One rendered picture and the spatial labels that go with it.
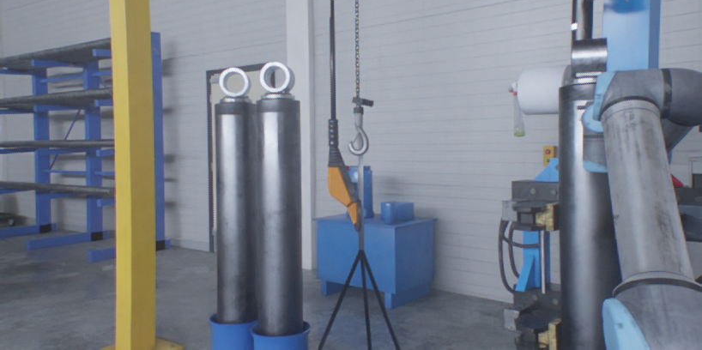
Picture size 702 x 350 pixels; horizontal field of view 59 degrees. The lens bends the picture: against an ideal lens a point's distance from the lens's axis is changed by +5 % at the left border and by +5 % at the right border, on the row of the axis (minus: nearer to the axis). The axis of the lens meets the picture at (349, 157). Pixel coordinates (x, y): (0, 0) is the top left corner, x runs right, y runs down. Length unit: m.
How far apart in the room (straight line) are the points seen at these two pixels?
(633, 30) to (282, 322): 2.01
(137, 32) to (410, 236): 2.44
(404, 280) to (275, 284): 1.98
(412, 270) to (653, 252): 3.62
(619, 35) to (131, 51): 2.63
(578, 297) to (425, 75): 3.10
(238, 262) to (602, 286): 1.67
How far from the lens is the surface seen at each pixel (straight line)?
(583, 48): 2.50
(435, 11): 5.25
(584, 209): 2.45
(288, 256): 2.86
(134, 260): 3.88
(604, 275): 2.49
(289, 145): 2.81
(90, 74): 8.78
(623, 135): 1.43
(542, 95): 3.44
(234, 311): 3.16
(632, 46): 2.92
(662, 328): 1.16
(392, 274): 4.60
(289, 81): 2.85
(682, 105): 1.55
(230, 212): 3.07
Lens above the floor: 1.26
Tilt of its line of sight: 1 degrees down
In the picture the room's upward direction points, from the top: 1 degrees counter-clockwise
